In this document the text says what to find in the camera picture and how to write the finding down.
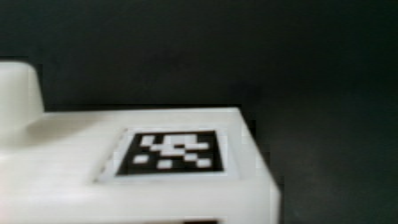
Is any white front drawer tray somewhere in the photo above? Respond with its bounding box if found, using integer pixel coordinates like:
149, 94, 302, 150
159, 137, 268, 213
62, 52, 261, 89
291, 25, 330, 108
0, 61, 280, 224

